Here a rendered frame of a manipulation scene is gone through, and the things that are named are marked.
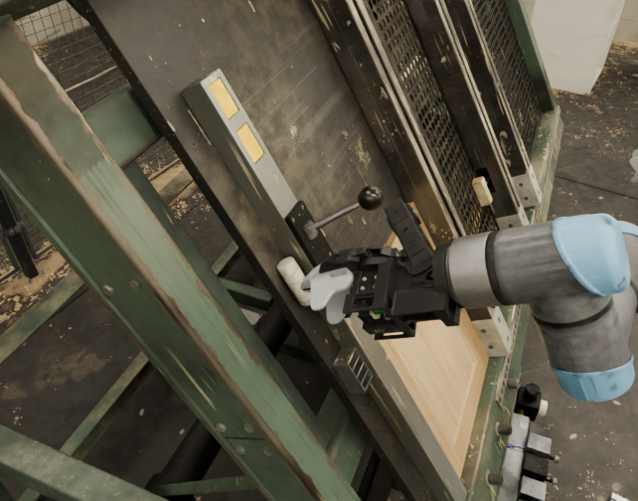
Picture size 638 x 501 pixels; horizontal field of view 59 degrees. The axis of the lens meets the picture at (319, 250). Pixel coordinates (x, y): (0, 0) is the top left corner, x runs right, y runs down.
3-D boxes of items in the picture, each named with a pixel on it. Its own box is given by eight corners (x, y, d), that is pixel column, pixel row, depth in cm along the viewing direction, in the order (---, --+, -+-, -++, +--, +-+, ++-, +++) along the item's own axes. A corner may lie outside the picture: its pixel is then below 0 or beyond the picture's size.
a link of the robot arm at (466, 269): (486, 216, 56) (515, 258, 61) (443, 225, 59) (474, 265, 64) (482, 281, 52) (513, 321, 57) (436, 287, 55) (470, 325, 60)
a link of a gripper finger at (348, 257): (311, 266, 66) (376, 254, 61) (314, 254, 67) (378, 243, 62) (333, 285, 69) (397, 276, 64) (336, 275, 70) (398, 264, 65)
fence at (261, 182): (443, 511, 115) (462, 513, 113) (180, 91, 75) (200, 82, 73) (449, 489, 119) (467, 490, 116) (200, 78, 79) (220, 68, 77)
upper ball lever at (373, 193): (308, 248, 84) (390, 208, 82) (296, 228, 83) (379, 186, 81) (307, 238, 88) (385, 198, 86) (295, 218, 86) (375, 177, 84)
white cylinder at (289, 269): (272, 269, 85) (298, 308, 88) (287, 266, 83) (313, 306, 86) (281, 257, 87) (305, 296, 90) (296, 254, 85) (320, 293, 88)
